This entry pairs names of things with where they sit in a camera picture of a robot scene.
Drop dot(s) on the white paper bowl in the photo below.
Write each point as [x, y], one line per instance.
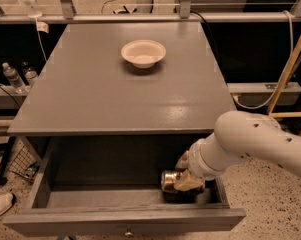
[143, 53]

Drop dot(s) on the crushed orange soda can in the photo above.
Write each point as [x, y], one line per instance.
[168, 178]

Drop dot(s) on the clear water bottle right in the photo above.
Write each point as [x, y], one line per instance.
[29, 73]

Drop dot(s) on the grey wooden cabinet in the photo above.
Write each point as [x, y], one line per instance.
[88, 89]

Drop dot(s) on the metal frame rail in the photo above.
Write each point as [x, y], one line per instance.
[235, 17]

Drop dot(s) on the open grey top drawer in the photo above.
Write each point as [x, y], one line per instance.
[89, 185]

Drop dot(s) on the clear water bottle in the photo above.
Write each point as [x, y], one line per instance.
[14, 78]
[29, 73]

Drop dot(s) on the clear water bottle left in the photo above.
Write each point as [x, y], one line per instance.
[14, 78]

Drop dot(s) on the white webcam on stand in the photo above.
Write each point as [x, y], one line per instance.
[33, 13]

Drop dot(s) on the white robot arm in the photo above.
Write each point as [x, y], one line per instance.
[238, 135]

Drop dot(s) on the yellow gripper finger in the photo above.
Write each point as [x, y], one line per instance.
[186, 181]
[182, 163]

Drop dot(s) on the black wire basket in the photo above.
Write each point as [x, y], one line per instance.
[24, 165]

